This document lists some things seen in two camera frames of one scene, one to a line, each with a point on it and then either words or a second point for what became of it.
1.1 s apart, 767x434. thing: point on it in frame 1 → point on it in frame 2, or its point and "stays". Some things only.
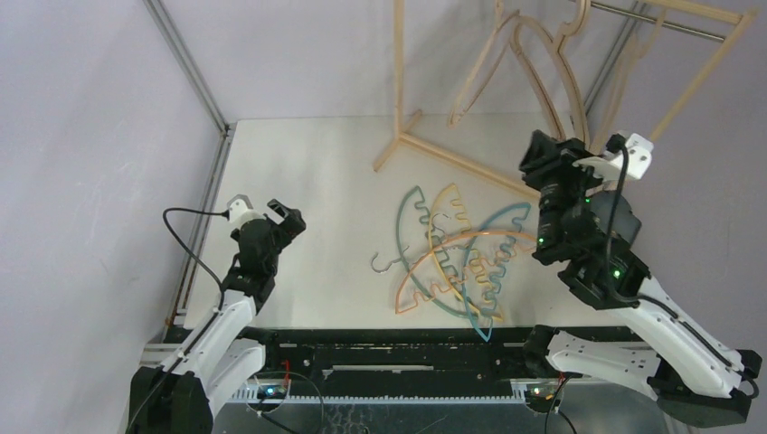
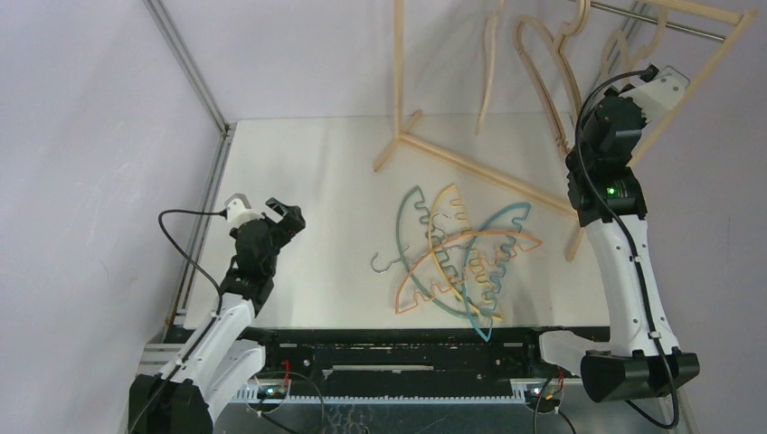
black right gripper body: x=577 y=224 → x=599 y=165
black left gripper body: x=280 y=240 stays
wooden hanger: x=566 y=31 stays
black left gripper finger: x=292 y=219 stays
